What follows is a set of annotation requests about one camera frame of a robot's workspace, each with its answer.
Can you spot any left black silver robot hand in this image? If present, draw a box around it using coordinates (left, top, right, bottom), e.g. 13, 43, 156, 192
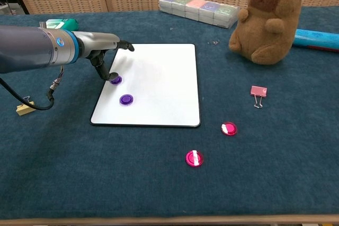
76, 31, 136, 82

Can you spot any pink disc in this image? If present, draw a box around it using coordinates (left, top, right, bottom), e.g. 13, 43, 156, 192
185, 149, 204, 168
220, 121, 238, 137

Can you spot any white board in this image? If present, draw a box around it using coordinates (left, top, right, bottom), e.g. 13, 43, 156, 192
90, 43, 202, 128

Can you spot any green wet wipes pack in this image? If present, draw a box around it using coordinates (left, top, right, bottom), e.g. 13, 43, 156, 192
39, 18, 80, 32

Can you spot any yellow binder clip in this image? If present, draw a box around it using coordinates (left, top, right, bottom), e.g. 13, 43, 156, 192
16, 96, 37, 116

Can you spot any clear-wrapped tissue packs row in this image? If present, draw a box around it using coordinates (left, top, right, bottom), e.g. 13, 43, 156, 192
158, 0, 239, 29

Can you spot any blue table cloth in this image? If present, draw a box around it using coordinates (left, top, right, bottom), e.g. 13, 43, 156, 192
0, 6, 339, 220

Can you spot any pink binder clip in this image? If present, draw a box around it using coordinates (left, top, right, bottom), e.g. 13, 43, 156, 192
249, 85, 268, 109

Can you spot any brown capybara plush toy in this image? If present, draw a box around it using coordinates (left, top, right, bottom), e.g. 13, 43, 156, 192
228, 0, 312, 66

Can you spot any blue cylindrical tube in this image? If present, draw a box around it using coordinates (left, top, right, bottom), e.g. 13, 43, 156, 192
292, 28, 339, 52

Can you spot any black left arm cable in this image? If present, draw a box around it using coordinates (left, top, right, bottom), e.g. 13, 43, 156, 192
0, 66, 65, 111

